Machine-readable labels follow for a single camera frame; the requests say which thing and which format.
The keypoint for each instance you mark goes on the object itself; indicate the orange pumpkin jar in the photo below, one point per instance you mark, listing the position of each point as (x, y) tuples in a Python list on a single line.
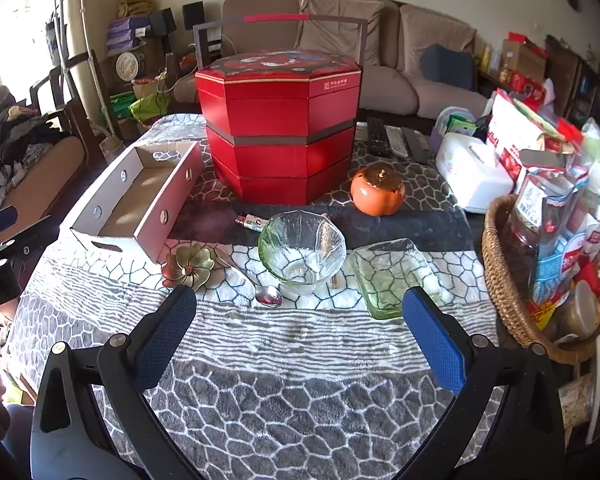
[(377, 192)]

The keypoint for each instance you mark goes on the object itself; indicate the dark wooden cabinet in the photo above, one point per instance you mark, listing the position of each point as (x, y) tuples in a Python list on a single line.
[(575, 80)]

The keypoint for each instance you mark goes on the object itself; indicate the grey white patterned blanket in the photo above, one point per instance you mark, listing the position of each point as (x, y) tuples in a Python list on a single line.
[(280, 385)]

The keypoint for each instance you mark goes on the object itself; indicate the dark wooden chair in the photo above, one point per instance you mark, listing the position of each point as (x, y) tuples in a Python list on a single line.
[(87, 95)]

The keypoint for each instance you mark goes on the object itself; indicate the white tissue box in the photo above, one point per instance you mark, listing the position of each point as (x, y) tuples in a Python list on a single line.
[(472, 175)]

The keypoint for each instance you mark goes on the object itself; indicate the brown sofa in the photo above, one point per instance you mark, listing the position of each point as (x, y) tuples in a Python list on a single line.
[(395, 90)]

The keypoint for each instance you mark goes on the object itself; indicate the green glass square dish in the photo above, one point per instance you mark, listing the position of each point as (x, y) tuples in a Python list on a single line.
[(390, 275)]

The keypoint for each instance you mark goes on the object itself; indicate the grey remote control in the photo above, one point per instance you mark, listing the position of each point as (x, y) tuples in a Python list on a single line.
[(416, 146)]

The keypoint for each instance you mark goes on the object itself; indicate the black remote control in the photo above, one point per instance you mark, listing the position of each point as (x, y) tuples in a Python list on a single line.
[(377, 137)]

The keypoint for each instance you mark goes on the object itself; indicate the round cookie tin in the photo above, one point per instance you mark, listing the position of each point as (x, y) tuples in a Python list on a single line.
[(130, 66)]

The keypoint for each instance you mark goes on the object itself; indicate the black speaker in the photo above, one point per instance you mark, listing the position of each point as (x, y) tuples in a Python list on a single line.
[(193, 15), (161, 22)]

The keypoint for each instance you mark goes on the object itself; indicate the green plastic bag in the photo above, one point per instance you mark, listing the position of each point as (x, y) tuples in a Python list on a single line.
[(147, 107)]

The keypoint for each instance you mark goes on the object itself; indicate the metal spoon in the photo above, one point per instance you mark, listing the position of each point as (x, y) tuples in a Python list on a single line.
[(268, 296)]

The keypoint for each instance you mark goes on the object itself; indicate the wicker basket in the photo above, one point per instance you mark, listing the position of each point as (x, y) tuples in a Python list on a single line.
[(500, 260)]

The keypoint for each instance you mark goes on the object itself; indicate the red octagonal tiered box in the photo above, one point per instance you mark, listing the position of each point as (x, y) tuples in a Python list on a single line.
[(280, 110)]

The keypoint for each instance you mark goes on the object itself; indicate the armchair with clothes pile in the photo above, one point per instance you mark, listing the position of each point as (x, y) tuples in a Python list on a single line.
[(25, 160)]

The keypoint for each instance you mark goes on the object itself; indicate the stack of purple boxes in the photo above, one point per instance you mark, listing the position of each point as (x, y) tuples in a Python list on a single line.
[(125, 35)]

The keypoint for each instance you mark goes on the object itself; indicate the white remote control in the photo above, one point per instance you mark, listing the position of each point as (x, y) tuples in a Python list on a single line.
[(396, 142)]

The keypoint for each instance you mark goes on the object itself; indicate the lavender storage container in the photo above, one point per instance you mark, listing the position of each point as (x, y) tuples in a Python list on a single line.
[(450, 125)]

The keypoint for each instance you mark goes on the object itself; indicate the incense stick tube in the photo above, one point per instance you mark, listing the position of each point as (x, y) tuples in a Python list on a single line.
[(334, 281)]

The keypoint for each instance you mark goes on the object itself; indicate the blue cushion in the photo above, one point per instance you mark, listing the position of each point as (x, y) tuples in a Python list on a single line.
[(447, 65)]

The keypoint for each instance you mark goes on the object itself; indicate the white pole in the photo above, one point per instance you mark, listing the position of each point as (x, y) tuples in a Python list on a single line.
[(91, 50)]

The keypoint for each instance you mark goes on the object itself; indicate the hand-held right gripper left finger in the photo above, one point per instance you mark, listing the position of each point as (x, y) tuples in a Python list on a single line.
[(162, 340)]

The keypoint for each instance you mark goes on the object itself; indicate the brown cardboard carton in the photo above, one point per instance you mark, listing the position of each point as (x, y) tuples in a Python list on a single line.
[(525, 57)]

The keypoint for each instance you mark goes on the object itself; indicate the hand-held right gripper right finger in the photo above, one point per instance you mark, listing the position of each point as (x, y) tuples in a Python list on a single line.
[(432, 340)]

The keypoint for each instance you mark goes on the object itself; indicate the white cardboard box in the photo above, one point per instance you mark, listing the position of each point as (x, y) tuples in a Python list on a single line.
[(87, 220)]

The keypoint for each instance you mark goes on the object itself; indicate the clear glass bowl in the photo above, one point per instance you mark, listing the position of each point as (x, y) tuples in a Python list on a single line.
[(300, 240)]

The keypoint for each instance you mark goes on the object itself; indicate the clear blue printed bag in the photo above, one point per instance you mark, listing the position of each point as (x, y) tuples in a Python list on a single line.
[(550, 230)]

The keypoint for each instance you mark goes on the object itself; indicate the small red white packet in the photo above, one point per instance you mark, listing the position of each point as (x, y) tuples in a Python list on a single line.
[(250, 222)]

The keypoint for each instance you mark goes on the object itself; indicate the yellow bottle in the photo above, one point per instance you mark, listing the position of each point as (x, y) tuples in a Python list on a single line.
[(487, 57)]

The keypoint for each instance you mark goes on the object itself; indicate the brown sofa back cushion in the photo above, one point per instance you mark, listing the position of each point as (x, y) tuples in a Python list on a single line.
[(340, 30), (437, 30)]

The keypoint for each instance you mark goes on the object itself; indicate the brass flower dish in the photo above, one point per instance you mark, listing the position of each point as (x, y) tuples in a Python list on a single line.
[(187, 267)]

